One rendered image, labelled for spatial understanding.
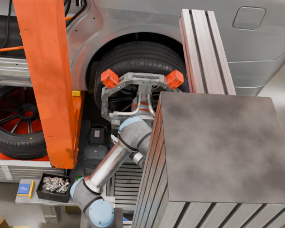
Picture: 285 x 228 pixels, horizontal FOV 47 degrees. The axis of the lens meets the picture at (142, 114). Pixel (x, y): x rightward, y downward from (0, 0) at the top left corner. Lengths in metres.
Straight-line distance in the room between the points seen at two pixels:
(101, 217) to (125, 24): 1.10
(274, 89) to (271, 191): 3.39
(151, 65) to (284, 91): 2.28
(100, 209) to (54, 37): 0.80
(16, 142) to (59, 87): 0.95
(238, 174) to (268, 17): 1.58
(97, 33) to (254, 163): 1.58
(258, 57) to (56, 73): 1.33
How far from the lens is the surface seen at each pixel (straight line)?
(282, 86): 4.07
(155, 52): 2.11
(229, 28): 2.08
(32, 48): 1.50
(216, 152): 0.63
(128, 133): 1.50
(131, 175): 2.86
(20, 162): 2.54
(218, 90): 0.73
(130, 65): 2.03
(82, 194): 1.65
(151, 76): 2.03
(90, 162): 2.50
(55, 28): 1.41
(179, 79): 2.01
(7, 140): 2.53
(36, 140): 2.49
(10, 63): 2.39
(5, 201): 2.87
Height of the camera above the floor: 2.53
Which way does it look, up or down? 51 degrees down
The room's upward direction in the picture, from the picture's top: 10 degrees clockwise
